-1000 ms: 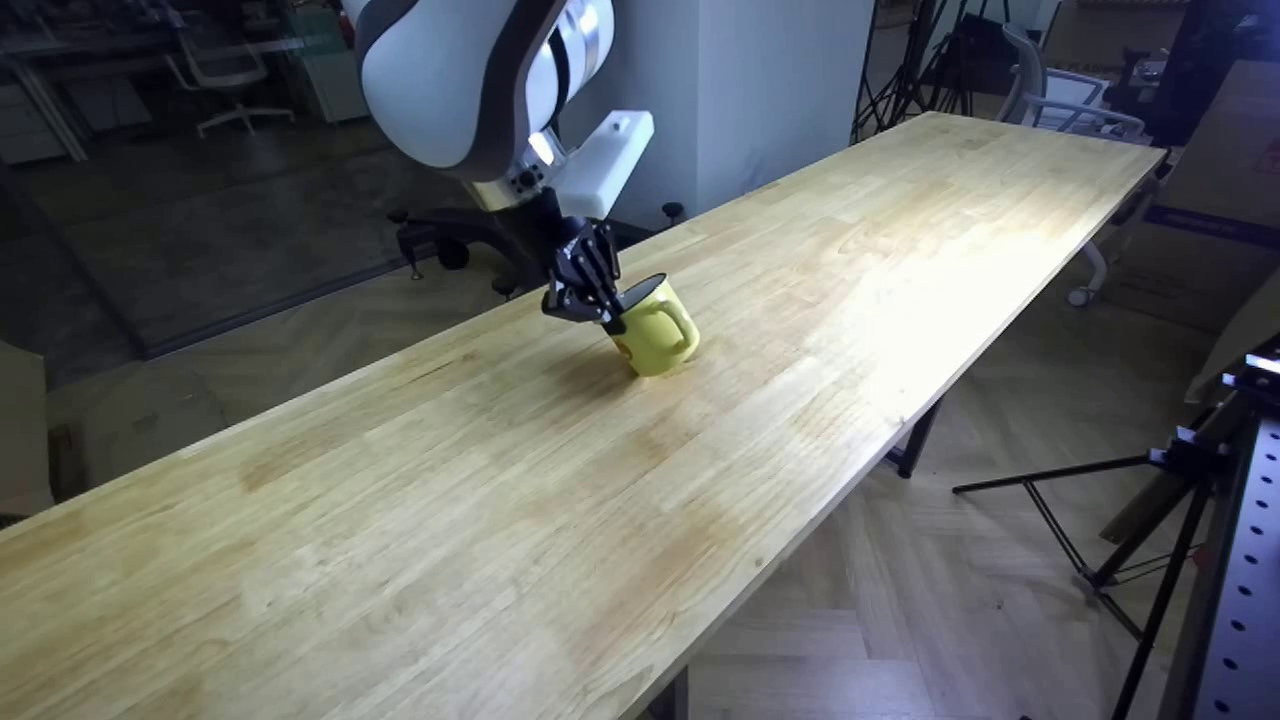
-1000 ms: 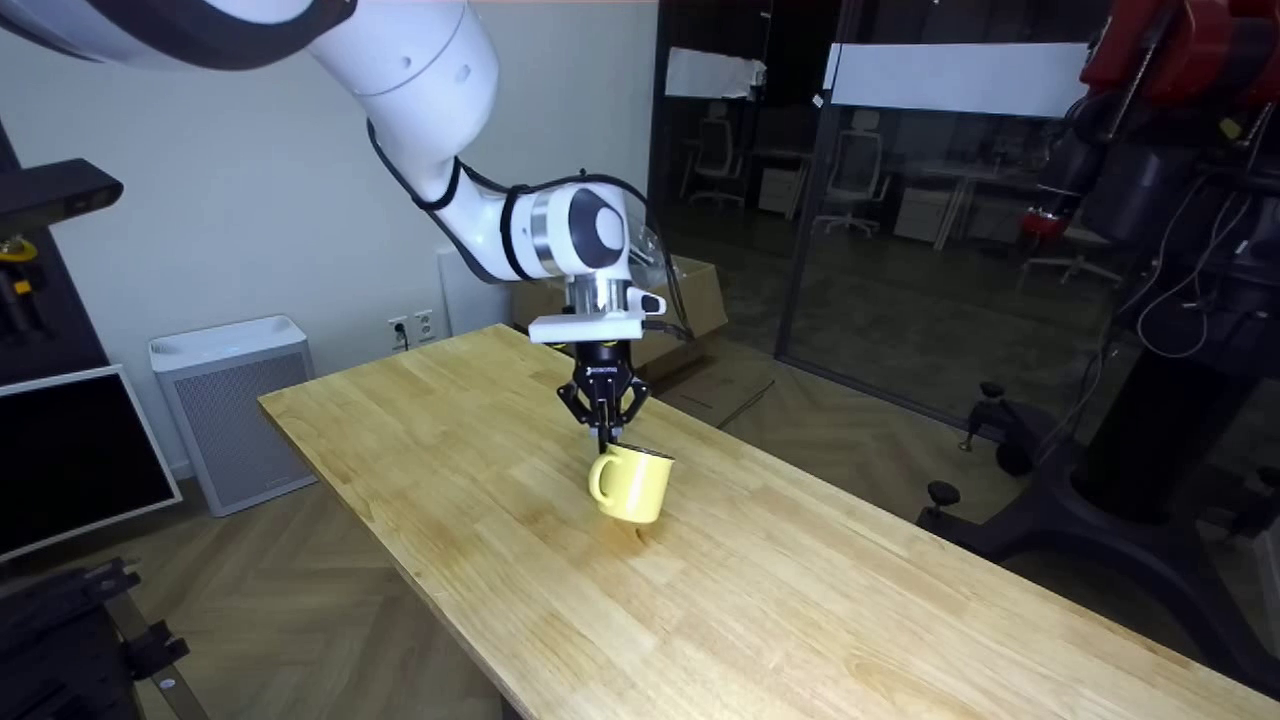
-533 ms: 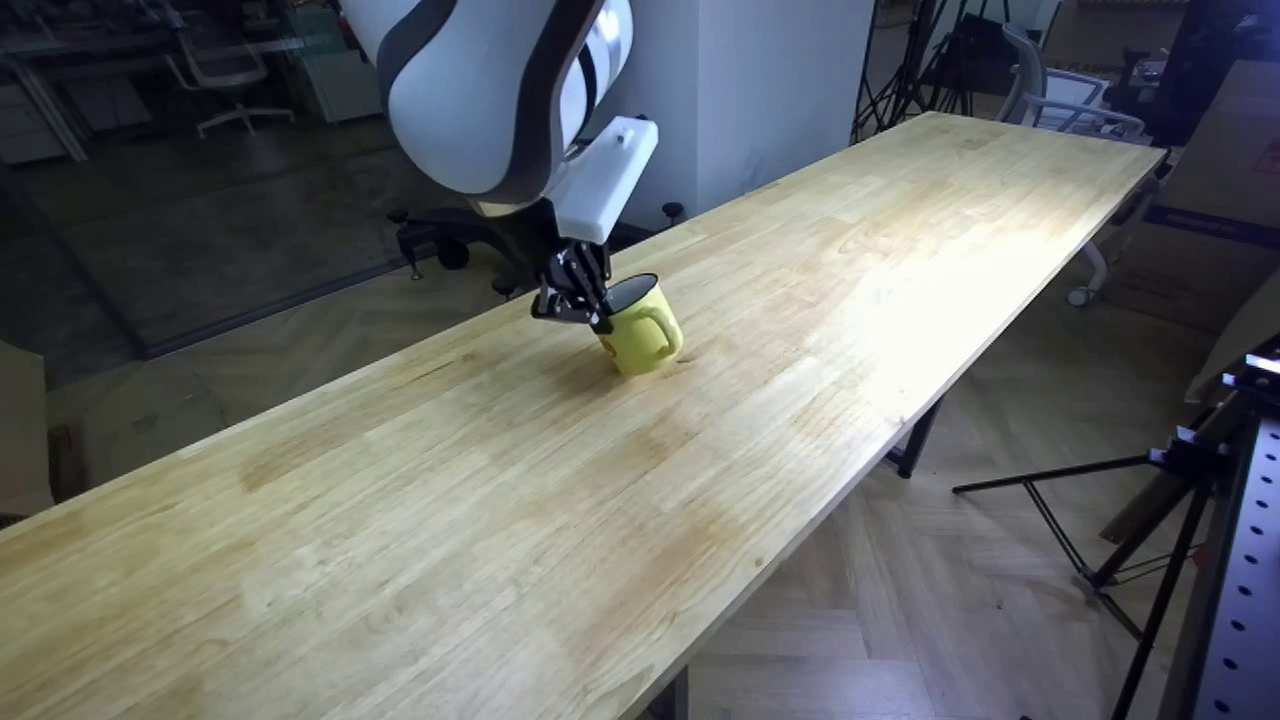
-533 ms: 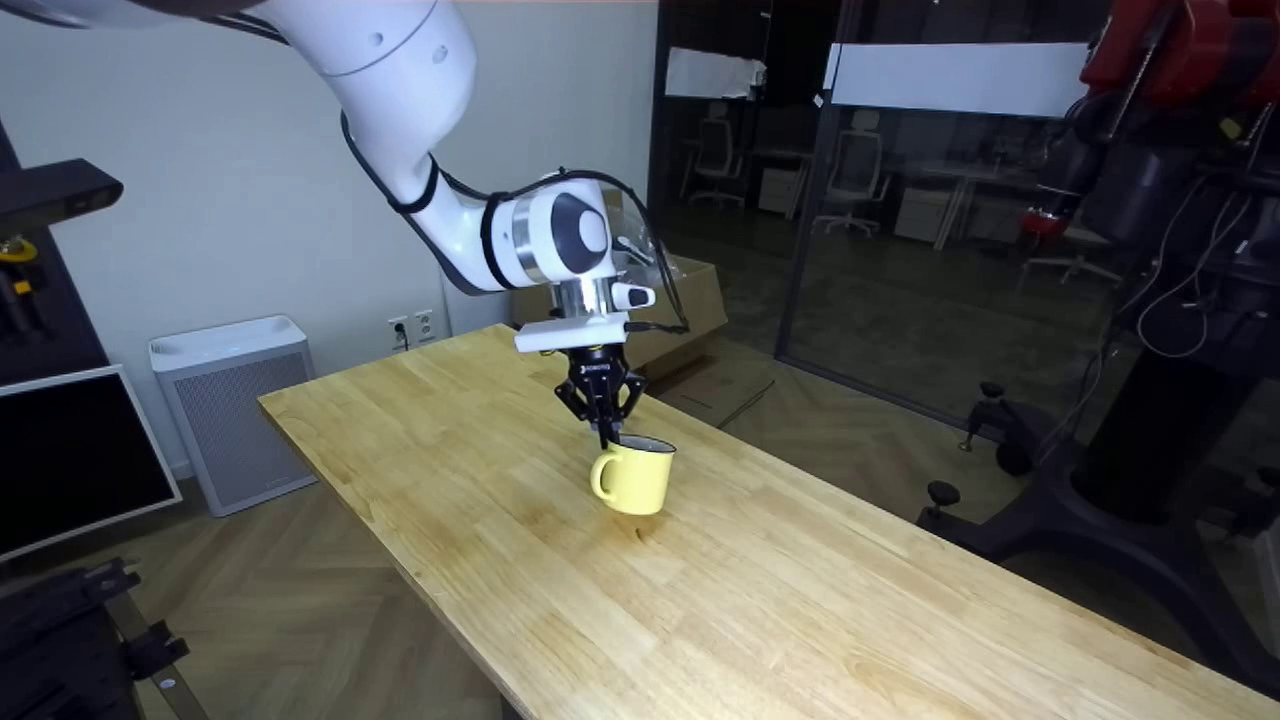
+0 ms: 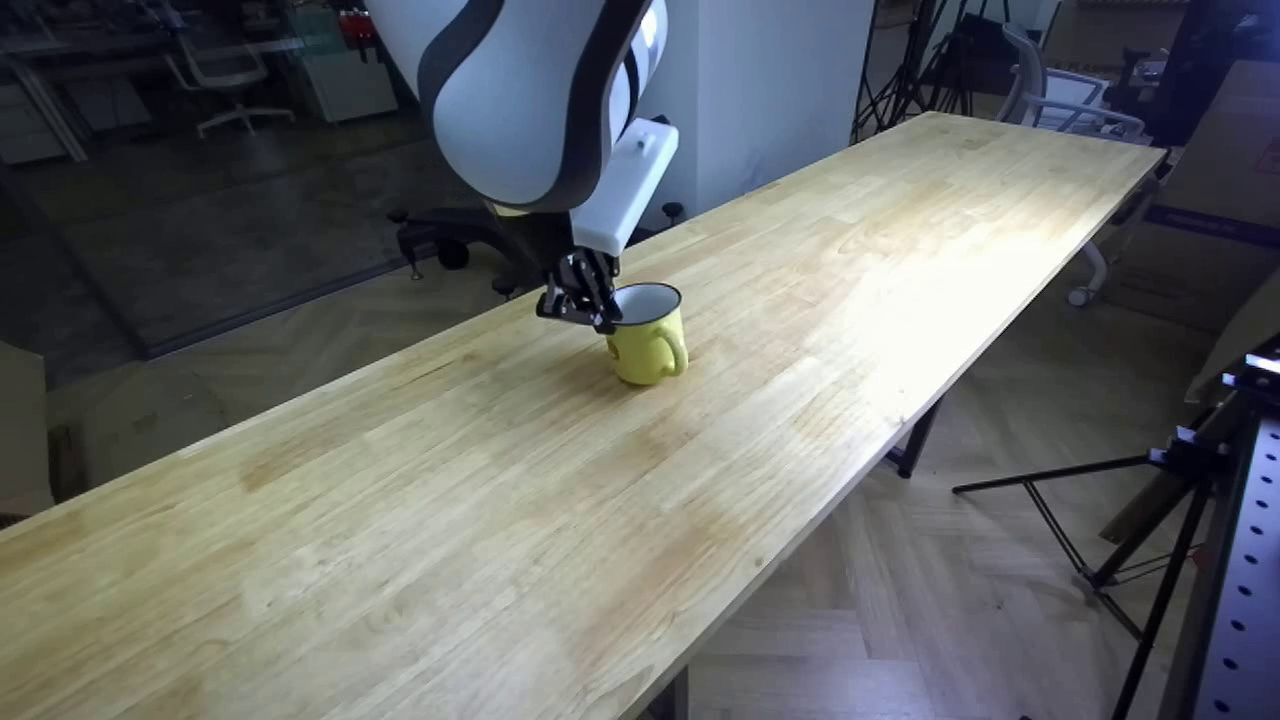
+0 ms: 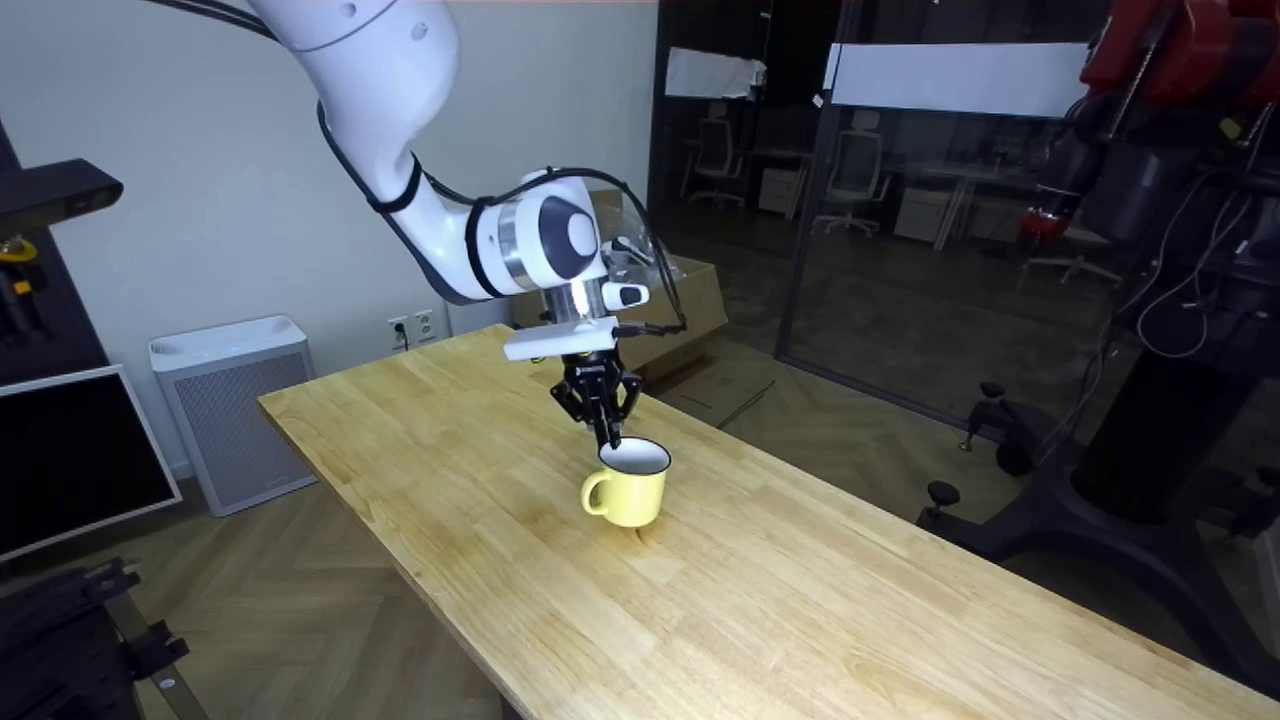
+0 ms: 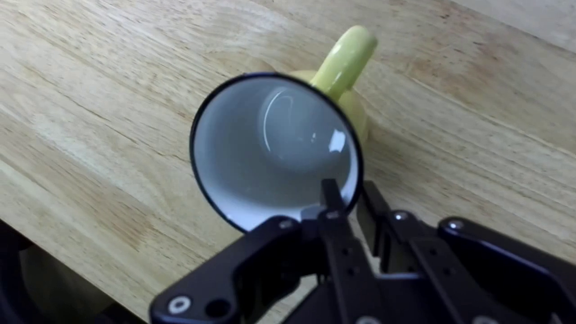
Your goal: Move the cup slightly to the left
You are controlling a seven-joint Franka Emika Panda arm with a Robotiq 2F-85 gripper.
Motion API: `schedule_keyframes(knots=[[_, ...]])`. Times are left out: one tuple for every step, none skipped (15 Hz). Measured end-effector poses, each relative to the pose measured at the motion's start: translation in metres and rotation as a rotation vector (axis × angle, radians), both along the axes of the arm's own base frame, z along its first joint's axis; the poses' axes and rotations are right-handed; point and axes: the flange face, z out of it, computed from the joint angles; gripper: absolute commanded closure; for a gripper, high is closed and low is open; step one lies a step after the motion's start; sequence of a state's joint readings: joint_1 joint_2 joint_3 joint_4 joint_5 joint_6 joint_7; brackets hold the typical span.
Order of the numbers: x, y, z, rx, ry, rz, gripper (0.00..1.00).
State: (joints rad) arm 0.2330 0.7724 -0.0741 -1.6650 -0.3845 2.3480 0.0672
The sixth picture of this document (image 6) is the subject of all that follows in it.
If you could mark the black bar camera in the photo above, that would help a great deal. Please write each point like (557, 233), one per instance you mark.
(62, 193)

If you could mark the small red item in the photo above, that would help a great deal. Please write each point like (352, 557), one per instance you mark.
(1047, 225)

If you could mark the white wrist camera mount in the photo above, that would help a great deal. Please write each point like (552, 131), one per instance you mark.
(552, 345)

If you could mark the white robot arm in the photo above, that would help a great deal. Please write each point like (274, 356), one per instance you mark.
(384, 80)

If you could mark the yellow enamel cup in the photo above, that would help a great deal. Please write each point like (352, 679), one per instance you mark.
(640, 497)

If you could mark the white air purifier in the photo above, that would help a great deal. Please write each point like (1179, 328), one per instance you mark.
(232, 424)

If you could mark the white wall outlet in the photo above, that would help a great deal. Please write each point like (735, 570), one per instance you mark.
(416, 324)

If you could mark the black pedestal robot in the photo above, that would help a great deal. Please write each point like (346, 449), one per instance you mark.
(1161, 443)

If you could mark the yellow tool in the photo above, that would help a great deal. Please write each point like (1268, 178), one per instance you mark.
(17, 248)

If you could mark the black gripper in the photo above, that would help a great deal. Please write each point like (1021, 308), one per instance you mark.
(593, 376)

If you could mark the white low cabinet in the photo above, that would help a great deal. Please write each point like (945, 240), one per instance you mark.
(926, 212)

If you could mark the cardboard box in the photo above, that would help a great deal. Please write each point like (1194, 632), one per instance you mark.
(697, 307)

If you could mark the white office chair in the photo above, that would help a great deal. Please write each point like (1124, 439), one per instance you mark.
(860, 166)
(723, 152)

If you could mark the black tripod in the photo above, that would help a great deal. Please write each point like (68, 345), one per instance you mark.
(66, 642)

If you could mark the black screen white frame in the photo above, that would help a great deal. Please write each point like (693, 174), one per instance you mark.
(66, 454)

